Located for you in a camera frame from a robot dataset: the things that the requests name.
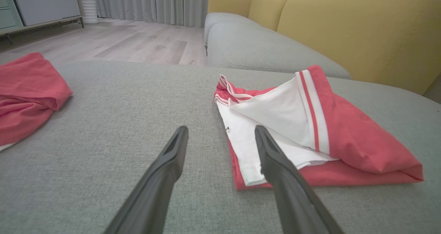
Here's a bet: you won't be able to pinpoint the red and white jersey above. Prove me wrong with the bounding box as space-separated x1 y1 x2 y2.
214 65 424 191

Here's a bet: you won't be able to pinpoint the grey sofa seat cushion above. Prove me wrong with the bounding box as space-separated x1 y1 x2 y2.
204 12 263 55
207 22 351 80

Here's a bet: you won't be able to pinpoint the yellow sofa back cushion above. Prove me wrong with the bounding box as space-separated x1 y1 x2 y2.
208 0 259 19
248 0 297 32
277 0 441 95

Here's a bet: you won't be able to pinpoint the grey sofa ottoman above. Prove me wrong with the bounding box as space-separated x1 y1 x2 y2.
0 60 441 234

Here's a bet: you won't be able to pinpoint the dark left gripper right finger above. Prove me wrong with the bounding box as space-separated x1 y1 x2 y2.
254 125 346 234

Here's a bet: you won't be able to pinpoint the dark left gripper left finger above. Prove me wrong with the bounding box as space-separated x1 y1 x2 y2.
103 125 189 234

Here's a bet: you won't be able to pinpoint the low white wooden cabinet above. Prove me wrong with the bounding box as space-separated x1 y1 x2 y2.
0 0 85 43

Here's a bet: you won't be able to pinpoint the white ribbed cylinder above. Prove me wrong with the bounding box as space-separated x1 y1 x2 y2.
81 0 100 24

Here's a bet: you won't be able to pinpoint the grey curtain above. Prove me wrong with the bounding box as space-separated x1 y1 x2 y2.
90 0 261 28

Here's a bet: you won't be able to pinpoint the red shorts with white stripes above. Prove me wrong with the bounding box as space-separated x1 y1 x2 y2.
0 52 73 152

